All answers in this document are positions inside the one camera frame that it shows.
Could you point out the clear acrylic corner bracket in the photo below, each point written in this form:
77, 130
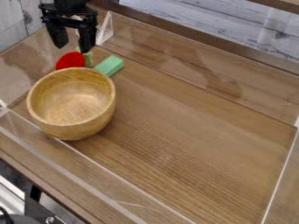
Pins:
105, 28

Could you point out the red plush strawberry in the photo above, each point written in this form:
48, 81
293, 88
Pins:
76, 59

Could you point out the wooden bowl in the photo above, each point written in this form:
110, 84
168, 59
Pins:
73, 102

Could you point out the green rectangular block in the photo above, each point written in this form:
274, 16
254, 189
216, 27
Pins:
110, 65

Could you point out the black metal table bracket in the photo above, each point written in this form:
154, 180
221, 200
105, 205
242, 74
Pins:
35, 210

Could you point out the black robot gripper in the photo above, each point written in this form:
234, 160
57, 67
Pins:
73, 14

